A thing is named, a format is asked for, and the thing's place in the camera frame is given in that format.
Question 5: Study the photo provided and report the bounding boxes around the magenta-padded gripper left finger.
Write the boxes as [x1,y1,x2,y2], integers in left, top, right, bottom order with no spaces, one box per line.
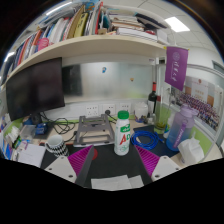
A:
[44,144,95,188]

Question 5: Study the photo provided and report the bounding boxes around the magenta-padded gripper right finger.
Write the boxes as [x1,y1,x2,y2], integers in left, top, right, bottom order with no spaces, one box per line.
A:
[134,144,182,183]

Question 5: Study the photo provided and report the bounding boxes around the white green-capped drink bottle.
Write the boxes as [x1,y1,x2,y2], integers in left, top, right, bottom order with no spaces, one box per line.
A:
[113,110,132,157]

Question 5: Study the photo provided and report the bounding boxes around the translucent purple water bottle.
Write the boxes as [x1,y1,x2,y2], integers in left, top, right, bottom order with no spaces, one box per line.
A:
[165,103,198,152]

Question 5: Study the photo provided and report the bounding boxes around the black-white checkered mug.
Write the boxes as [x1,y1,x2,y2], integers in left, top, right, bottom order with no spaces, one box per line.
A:
[44,134,70,158]

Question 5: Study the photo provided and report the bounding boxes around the white tissue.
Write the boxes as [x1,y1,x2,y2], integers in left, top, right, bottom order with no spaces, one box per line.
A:
[177,137,205,165]

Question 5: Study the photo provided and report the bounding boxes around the white open notebook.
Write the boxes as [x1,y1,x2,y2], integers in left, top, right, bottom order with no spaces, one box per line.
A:
[17,143,47,168]

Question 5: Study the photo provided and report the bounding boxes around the green-tinted tall glass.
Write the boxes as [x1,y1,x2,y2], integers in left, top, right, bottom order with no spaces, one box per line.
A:
[153,99,171,135]

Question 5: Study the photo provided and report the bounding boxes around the small blue box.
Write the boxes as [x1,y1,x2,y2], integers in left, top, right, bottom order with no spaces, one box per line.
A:
[34,123,49,136]

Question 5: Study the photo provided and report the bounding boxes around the clear plastic box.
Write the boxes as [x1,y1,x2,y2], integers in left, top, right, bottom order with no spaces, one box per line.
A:
[19,124,37,140]

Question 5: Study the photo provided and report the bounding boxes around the grey metal laptop stand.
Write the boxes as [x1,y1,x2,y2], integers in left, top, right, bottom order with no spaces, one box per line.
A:
[72,114,116,148]

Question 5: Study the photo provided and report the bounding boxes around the black desk mat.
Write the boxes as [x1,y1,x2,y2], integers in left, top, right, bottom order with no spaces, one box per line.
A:
[40,124,183,190]

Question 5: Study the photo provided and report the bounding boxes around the white paper sheet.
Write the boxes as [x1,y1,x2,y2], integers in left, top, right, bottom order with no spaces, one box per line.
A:
[90,174,145,191]

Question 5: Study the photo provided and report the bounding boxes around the white round jar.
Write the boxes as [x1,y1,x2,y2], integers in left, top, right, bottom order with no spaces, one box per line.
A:
[134,101,149,123]

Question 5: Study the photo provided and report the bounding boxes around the dark wine bottle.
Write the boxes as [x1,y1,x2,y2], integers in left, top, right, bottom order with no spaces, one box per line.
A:
[147,81,159,116]

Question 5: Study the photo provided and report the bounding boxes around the group photo poster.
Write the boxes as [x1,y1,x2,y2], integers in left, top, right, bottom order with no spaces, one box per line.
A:
[179,75,224,131]

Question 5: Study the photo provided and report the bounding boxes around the black computer monitor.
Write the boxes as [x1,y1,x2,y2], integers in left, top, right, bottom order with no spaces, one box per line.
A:
[5,57,66,122]

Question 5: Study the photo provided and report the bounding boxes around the purple hanging flag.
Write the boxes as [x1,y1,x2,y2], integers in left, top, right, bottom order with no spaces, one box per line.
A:
[164,46,189,92]

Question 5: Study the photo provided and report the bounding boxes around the rectangular ceiling light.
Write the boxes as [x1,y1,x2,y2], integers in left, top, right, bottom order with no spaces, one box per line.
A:
[164,16,191,33]

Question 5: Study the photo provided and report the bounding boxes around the coiled blue cable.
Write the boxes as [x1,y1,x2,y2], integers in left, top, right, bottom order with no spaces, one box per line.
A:
[130,130,164,151]

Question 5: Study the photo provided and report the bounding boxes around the black tangled cables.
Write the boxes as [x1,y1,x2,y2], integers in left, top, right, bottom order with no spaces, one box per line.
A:
[39,113,79,143]

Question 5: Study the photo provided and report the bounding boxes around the white wall outlet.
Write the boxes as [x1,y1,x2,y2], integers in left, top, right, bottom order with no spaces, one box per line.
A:
[85,104,100,118]
[119,102,132,114]
[102,103,116,117]

